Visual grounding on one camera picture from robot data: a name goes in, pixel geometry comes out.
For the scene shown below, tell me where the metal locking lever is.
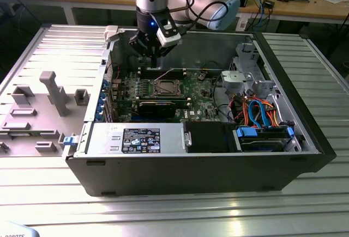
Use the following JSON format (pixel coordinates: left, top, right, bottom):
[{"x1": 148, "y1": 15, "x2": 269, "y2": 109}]
[{"x1": 153, "y1": 68, "x2": 173, "y2": 82}]

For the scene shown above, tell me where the silver CPU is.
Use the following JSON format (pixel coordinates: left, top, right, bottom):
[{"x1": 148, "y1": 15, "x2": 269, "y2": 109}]
[{"x1": 159, "y1": 82, "x2": 175, "y2": 93}]

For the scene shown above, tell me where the metal socket cover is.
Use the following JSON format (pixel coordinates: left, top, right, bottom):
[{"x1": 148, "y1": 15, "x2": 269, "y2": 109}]
[{"x1": 154, "y1": 81, "x2": 178, "y2": 95}]

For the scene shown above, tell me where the CPU socket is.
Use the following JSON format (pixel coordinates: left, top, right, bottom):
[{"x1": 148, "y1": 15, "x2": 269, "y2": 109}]
[{"x1": 152, "y1": 78, "x2": 180, "y2": 98}]

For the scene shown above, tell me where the black RAM slot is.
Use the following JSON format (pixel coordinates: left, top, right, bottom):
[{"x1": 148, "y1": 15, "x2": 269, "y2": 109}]
[
  {"x1": 139, "y1": 70, "x2": 186, "y2": 75},
  {"x1": 139, "y1": 68, "x2": 186, "y2": 72},
  {"x1": 139, "y1": 73, "x2": 186, "y2": 77},
  {"x1": 139, "y1": 75, "x2": 186, "y2": 80}
]

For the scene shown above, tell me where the pale grey case latch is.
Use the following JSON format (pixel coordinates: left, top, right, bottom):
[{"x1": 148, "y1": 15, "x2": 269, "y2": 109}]
[{"x1": 105, "y1": 25, "x2": 125, "y2": 42}]

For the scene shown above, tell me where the black graphics card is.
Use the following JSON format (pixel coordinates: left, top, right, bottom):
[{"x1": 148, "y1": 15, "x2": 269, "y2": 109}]
[{"x1": 137, "y1": 99, "x2": 177, "y2": 120}]

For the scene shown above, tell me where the green motherboard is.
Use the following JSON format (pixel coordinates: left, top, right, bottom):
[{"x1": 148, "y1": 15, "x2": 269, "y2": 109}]
[{"x1": 113, "y1": 68, "x2": 228, "y2": 125}]

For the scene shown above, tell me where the white labelled box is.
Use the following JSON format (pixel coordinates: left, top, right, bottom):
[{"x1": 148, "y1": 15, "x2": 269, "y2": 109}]
[{"x1": 236, "y1": 17, "x2": 249, "y2": 31}]

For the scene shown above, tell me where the grey power supply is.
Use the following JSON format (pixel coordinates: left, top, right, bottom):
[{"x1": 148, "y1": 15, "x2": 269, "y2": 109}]
[{"x1": 73, "y1": 122, "x2": 191, "y2": 156}]

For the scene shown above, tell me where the metal drive cage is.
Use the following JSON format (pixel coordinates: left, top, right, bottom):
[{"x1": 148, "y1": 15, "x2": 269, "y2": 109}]
[{"x1": 220, "y1": 42, "x2": 276, "y2": 98}]

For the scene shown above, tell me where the blue plastic latch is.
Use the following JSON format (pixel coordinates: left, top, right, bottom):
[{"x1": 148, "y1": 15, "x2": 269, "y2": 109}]
[{"x1": 63, "y1": 136, "x2": 78, "y2": 148}]

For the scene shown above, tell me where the grey parts rack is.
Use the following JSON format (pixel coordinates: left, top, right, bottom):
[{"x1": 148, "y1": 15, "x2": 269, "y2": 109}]
[{"x1": 0, "y1": 70, "x2": 92, "y2": 158}]

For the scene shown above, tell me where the black PC case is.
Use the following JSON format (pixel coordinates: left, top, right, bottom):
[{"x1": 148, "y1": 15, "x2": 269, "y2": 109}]
[{"x1": 62, "y1": 26, "x2": 338, "y2": 197}]

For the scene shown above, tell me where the hard disk in blue carrier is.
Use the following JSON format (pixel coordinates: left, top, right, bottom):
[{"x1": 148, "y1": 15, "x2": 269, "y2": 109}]
[{"x1": 236, "y1": 126, "x2": 295, "y2": 153}]

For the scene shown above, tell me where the thin red wire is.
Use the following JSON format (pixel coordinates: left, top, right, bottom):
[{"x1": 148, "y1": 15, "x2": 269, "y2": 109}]
[{"x1": 107, "y1": 62, "x2": 122, "y2": 82}]

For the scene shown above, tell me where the orange wire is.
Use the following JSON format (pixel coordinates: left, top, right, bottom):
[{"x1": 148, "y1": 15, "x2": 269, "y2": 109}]
[
  {"x1": 268, "y1": 102, "x2": 284, "y2": 128},
  {"x1": 231, "y1": 97, "x2": 250, "y2": 126}
]

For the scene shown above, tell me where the blue cable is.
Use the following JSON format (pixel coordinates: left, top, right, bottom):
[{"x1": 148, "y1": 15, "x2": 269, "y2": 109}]
[{"x1": 259, "y1": 0, "x2": 270, "y2": 25}]

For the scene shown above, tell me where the blue wire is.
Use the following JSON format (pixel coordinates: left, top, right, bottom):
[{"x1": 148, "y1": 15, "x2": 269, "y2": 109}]
[{"x1": 248, "y1": 98, "x2": 272, "y2": 131}]

